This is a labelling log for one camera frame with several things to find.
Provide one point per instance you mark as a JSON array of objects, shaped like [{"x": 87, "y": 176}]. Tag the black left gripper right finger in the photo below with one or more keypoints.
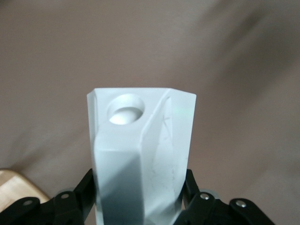
[{"x": 211, "y": 206}]

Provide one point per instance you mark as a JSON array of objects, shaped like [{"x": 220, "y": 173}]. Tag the wooden cup rack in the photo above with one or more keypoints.
[{"x": 14, "y": 187}]

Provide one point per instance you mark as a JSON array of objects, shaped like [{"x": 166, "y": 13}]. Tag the brown table cover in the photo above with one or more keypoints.
[{"x": 211, "y": 58}]

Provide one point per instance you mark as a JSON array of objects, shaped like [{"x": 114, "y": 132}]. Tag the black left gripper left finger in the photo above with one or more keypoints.
[{"x": 70, "y": 206}]

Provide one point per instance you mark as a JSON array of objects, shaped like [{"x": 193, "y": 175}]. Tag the white faceted cup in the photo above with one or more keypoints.
[{"x": 140, "y": 140}]

